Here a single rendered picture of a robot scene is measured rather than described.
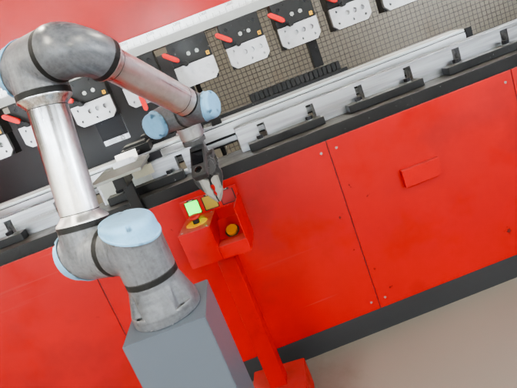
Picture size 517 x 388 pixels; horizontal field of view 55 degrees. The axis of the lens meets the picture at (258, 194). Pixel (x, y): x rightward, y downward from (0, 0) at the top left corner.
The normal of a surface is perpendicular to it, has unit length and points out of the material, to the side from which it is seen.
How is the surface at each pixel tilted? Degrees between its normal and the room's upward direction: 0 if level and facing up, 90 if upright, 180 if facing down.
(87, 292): 90
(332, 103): 90
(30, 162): 90
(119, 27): 90
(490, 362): 0
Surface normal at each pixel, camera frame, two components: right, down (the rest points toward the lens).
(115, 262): -0.41, 0.44
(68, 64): 0.24, 0.68
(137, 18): 0.11, 0.25
